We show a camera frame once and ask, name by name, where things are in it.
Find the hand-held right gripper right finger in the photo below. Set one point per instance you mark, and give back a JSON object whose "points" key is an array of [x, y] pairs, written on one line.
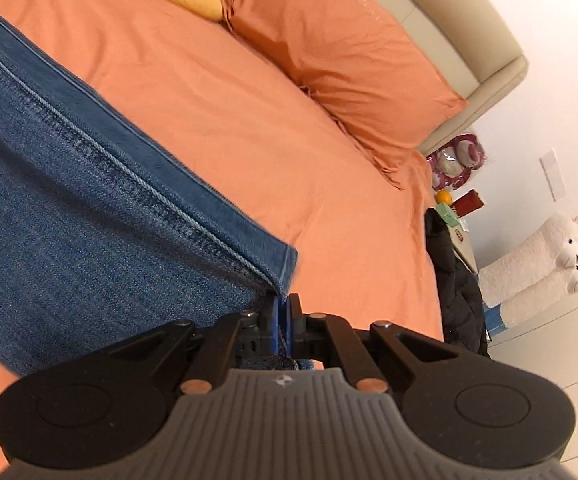
{"points": [[294, 325]]}

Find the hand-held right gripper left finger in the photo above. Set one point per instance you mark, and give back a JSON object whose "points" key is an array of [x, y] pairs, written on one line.
{"points": [[270, 327]]}

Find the blue denim pants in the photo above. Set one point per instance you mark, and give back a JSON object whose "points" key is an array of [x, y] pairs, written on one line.
{"points": [[69, 220]]}

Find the black jacket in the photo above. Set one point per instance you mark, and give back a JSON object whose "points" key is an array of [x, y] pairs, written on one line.
{"points": [[456, 295]]}

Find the green box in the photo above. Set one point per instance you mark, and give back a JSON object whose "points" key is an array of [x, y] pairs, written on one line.
{"points": [[448, 214]]}

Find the orange fruit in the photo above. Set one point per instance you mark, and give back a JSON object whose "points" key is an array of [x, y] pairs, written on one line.
{"points": [[444, 197]]}

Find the small blue cloth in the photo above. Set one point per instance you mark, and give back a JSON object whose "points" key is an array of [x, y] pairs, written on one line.
{"points": [[495, 320]]}

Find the orange bed cover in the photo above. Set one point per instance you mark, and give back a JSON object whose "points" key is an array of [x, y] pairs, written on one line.
{"points": [[229, 130]]}

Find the red box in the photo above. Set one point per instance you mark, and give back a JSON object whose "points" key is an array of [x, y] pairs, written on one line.
{"points": [[469, 202]]}

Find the white alpaca plush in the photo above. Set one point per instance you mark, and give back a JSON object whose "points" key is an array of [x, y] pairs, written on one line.
{"points": [[544, 300], [534, 255]]}

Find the orange pillow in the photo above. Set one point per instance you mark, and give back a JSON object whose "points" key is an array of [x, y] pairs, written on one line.
{"points": [[339, 55]]}

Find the beige padded headboard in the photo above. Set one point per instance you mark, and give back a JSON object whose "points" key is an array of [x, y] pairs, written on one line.
{"points": [[449, 25]]}

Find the white wall switch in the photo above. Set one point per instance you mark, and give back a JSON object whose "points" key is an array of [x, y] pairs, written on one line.
{"points": [[553, 175]]}

